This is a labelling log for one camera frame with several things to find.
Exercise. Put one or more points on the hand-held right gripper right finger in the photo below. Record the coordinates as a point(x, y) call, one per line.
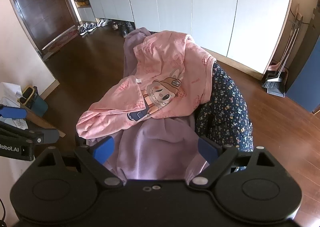
point(207, 149)

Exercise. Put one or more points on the purple garment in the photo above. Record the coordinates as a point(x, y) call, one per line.
point(155, 146)

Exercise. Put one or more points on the teal waste bin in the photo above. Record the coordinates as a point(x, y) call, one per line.
point(40, 105)

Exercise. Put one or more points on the grey broom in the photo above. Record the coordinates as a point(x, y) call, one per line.
point(272, 83)

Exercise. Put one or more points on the row of shoes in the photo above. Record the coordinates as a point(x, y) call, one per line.
point(105, 26)

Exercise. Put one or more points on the pink printed shirt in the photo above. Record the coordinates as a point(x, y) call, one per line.
point(160, 66)

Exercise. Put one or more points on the grey dustpan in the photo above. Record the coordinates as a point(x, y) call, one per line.
point(277, 90)

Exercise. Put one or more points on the white stickered cabinet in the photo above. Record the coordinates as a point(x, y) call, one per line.
point(200, 16)

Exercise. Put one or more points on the blue cabinet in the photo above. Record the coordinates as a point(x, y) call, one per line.
point(306, 79)

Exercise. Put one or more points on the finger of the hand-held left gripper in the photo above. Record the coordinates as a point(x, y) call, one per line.
point(47, 135)
point(13, 113)

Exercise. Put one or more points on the patterned door mat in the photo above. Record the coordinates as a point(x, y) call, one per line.
point(62, 40)

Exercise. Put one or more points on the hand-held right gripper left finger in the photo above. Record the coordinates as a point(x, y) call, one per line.
point(103, 149)

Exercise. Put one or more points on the dark woven basket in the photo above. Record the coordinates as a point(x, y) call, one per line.
point(225, 106)

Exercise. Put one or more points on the brown wooden door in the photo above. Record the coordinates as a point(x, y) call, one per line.
point(40, 16)

